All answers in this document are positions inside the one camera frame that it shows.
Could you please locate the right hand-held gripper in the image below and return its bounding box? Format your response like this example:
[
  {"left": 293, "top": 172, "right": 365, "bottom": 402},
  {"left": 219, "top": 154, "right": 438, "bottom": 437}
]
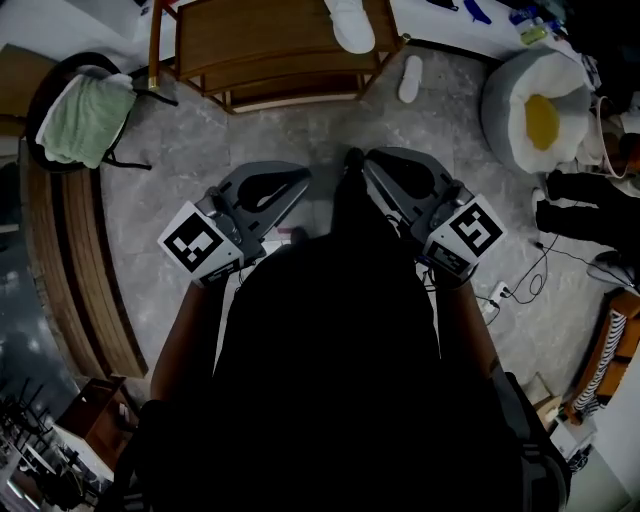
[{"left": 363, "top": 146, "right": 508, "bottom": 291}]

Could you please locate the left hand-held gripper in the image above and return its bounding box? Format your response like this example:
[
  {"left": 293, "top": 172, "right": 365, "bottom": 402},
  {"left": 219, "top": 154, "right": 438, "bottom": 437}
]
[{"left": 157, "top": 160, "right": 312, "bottom": 289}]

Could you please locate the white slipper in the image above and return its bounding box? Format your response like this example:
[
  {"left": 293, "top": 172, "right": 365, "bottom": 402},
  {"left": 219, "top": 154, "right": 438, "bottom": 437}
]
[
  {"left": 323, "top": 0, "right": 377, "bottom": 55},
  {"left": 397, "top": 54, "right": 424, "bottom": 105}
]

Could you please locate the person's right forearm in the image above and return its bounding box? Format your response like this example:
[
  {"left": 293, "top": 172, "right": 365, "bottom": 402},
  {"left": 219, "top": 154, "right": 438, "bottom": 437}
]
[{"left": 433, "top": 277, "right": 502, "bottom": 384}]

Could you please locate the person's left forearm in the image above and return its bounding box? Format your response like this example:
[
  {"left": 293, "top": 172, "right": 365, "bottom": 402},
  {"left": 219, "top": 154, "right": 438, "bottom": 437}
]
[{"left": 149, "top": 280, "right": 242, "bottom": 402}]

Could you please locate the egg-shaped cushion seat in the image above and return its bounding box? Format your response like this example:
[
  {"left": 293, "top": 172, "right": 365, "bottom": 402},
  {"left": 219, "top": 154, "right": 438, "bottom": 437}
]
[{"left": 480, "top": 47, "right": 595, "bottom": 176}]

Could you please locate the person's black clothing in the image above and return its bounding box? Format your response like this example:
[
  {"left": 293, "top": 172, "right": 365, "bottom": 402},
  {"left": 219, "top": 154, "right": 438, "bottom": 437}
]
[{"left": 107, "top": 146, "right": 572, "bottom": 512}]

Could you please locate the white table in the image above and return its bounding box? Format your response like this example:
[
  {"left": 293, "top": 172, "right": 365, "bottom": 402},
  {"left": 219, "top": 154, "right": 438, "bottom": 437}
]
[{"left": 389, "top": 0, "right": 574, "bottom": 62}]

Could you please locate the curved wooden platform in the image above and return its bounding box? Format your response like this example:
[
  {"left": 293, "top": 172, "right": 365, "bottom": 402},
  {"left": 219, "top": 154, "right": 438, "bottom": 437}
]
[{"left": 18, "top": 152, "right": 150, "bottom": 380}]

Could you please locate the green towel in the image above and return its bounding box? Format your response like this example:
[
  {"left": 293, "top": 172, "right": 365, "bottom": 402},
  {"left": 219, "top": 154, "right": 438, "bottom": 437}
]
[{"left": 35, "top": 73, "right": 138, "bottom": 170}]

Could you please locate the yellow-green bottle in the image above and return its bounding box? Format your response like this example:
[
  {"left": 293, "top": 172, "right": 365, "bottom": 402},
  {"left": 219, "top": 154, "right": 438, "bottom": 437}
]
[{"left": 519, "top": 24, "right": 549, "bottom": 47}]

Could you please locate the pink hoop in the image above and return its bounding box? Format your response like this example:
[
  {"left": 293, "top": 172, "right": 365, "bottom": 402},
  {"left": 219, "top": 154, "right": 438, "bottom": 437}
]
[{"left": 592, "top": 93, "right": 632, "bottom": 180}]

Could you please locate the brown wooden cabinet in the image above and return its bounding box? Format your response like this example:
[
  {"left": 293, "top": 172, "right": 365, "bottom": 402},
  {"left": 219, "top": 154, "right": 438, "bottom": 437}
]
[{"left": 53, "top": 374, "right": 142, "bottom": 472}]

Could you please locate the black chair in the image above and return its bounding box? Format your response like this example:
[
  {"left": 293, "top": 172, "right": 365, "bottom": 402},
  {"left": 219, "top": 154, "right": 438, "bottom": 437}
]
[{"left": 24, "top": 51, "right": 180, "bottom": 175}]

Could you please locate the cardboard box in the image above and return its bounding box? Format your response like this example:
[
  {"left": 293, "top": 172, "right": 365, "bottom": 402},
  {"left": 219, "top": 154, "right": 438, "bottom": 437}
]
[{"left": 528, "top": 393, "right": 565, "bottom": 427}]

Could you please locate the striped cloth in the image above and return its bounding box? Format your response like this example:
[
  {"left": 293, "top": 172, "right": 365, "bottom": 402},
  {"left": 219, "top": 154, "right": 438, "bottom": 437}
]
[{"left": 571, "top": 308, "right": 629, "bottom": 412}]

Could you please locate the orange wooden chair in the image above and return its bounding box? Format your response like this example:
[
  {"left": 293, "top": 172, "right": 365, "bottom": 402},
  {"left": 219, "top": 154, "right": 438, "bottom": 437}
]
[{"left": 563, "top": 288, "right": 640, "bottom": 426}]

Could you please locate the black cable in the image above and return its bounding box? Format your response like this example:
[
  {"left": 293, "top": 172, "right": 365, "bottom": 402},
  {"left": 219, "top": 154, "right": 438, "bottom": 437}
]
[{"left": 504, "top": 233, "right": 639, "bottom": 306}]

